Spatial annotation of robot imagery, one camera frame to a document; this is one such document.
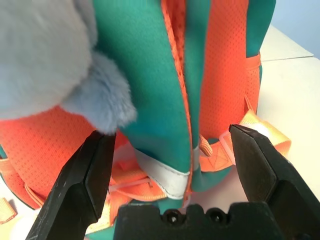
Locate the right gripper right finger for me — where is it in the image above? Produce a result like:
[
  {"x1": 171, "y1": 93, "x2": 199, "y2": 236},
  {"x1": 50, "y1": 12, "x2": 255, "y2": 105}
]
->
[{"x1": 229, "y1": 124, "x2": 320, "y2": 240}]

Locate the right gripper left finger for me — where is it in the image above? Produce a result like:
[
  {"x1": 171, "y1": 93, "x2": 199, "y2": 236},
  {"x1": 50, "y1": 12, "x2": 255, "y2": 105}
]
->
[{"x1": 24, "y1": 129, "x2": 116, "y2": 240}]

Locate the grey white plush keychain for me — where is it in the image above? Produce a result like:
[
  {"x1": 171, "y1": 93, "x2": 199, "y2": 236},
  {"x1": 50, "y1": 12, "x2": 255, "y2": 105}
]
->
[{"x1": 0, "y1": 0, "x2": 138, "y2": 136}]

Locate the teal orange backpack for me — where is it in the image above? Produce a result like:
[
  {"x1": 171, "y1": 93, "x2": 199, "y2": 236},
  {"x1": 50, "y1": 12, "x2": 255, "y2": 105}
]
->
[{"x1": 0, "y1": 0, "x2": 292, "y2": 240}]

